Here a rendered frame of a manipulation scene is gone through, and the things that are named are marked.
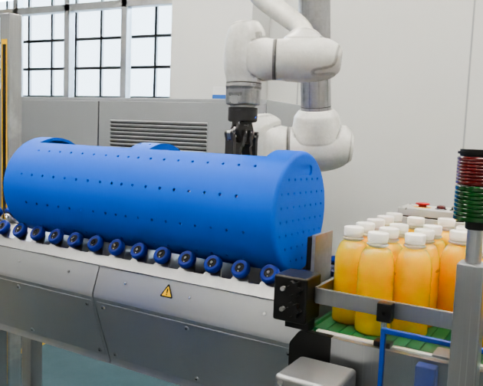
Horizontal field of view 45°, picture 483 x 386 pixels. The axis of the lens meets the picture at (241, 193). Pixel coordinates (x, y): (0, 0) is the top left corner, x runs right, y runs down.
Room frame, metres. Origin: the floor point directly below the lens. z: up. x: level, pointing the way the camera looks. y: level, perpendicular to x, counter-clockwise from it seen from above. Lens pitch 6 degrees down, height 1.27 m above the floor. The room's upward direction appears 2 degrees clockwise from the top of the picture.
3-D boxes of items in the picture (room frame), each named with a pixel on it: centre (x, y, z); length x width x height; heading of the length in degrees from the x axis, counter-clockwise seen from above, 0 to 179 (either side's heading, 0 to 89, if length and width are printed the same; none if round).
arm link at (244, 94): (1.50, 0.01, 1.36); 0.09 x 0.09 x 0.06
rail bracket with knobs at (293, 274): (1.13, -0.12, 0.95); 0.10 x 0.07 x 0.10; 150
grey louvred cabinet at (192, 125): (3.69, 0.75, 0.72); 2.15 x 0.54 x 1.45; 63
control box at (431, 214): (1.47, -0.51, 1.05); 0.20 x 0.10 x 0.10; 60
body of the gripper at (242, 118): (1.50, 0.00, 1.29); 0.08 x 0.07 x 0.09; 149
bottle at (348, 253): (1.16, -0.23, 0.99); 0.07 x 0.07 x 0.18
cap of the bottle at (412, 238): (1.10, -0.33, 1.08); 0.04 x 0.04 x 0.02
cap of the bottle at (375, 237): (1.10, -0.26, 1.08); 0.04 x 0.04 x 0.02
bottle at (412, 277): (1.10, -0.33, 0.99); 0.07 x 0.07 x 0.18
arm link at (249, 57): (1.50, -0.01, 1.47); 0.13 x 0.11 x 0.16; 84
